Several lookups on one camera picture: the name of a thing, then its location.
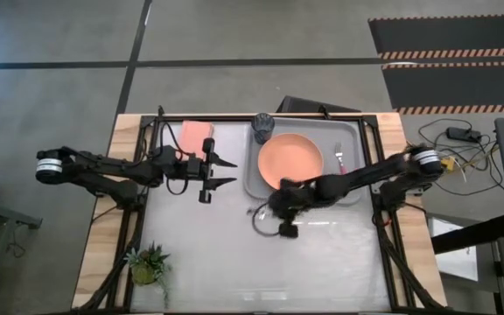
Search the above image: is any white paper sheet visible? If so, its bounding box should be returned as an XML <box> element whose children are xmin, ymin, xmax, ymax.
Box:
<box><xmin>430</xmin><ymin>217</ymin><xmax>480</xmax><ymax>282</ymax></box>

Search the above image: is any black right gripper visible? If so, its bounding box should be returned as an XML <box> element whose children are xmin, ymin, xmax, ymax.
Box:
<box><xmin>268</xmin><ymin>177</ymin><xmax>321</xmax><ymax>240</ymax></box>

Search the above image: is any black floor cable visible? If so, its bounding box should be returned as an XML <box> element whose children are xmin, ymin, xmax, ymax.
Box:
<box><xmin>417</xmin><ymin>117</ymin><xmax>504</xmax><ymax>220</ymax></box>

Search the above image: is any white floor cable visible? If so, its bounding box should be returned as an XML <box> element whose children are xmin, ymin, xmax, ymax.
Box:
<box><xmin>442</xmin><ymin>150</ymin><xmax>470</xmax><ymax>183</ymax></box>

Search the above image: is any dark grey cup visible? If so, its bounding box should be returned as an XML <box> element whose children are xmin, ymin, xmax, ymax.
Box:
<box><xmin>251</xmin><ymin>112</ymin><xmax>276</xmax><ymax>145</ymax></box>

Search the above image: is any pink-handled metal fork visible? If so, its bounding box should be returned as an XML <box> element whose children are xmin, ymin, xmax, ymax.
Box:
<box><xmin>333</xmin><ymin>142</ymin><xmax>349</xmax><ymax>175</ymax></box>

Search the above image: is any black flat box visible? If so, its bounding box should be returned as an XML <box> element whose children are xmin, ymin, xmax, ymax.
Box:
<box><xmin>276</xmin><ymin>94</ymin><xmax>362</xmax><ymax>115</ymax></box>

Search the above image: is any black power adapter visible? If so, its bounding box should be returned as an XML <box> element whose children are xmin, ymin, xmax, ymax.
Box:
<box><xmin>446</xmin><ymin>126</ymin><xmax>483</xmax><ymax>144</ymax></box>

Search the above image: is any pink sponge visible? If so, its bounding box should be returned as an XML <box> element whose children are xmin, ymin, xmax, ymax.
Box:
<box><xmin>176</xmin><ymin>120</ymin><xmax>215</xmax><ymax>161</ymax></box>

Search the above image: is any grey plastic tray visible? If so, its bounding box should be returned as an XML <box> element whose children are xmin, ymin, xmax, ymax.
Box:
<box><xmin>242</xmin><ymin>115</ymin><xmax>365</xmax><ymax>207</ymax></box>

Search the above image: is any orange round plate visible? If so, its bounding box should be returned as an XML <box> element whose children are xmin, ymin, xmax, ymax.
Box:
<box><xmin>257</xmin><ymin>133</ymin><xmax>325</xmax><ymax>190</ymax></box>

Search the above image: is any small potted green plant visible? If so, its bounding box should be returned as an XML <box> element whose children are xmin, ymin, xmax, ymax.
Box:
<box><xmin>123</xmin><ymin>242</ymin><xmax>172</xmax><ymax>307</ymax></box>

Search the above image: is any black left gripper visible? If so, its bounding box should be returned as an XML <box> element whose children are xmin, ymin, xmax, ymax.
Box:
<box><xmin>185</xmin><ymin>137</ymin><xmax>239</xmax><ymax>205</ymax></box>

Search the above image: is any white table mat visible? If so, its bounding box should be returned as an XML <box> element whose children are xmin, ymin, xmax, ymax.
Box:
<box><xmin>131</xmin><ymin>120</ymin><xmax>391</xmax><ymax>312</ymax></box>

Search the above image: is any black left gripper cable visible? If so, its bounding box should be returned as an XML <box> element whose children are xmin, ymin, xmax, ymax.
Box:
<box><xmin>159</xmin><ymin>121</ymin><xmax>192</xmax><ymax>197</ymax></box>

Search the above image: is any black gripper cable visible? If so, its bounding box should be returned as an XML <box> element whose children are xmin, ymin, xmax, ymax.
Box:
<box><xmin>247</xmin><ymin>201</ymin><xmax>282</xmax><ymax>238</ymax></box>
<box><xmin>159</xmin><ymin>121</ymin><xmax>192</xmax><ymax>197</ymax></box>

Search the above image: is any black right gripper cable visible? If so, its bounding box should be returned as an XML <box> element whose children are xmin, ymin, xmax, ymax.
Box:
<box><xmin>247</xmin><ymin>201</ymin><xmax>282</xmax><ymax>238</ymax></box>

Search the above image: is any black hazard-striped floor mat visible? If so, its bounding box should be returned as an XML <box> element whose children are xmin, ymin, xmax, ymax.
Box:
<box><xmin>367</xmin><ymin>15</ymin><xmax>504</xmax><ymax>60</ymax></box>
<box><xmin>381</xmin><ymin>60</ymin><xmax>504</xmax><ymax>116</ymax></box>

